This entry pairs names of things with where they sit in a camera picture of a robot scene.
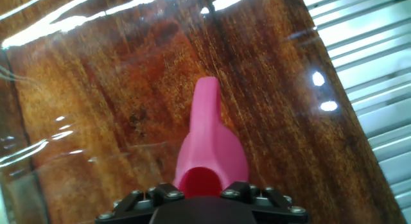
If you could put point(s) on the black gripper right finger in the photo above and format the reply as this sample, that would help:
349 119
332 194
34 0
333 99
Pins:
273 214

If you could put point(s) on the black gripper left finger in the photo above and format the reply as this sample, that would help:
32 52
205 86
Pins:
128 211

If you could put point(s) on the pink plastic watering can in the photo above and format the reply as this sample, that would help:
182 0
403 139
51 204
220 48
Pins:
208 147

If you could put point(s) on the glossy wood grain board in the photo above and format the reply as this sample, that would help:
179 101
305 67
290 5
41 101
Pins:
96 89

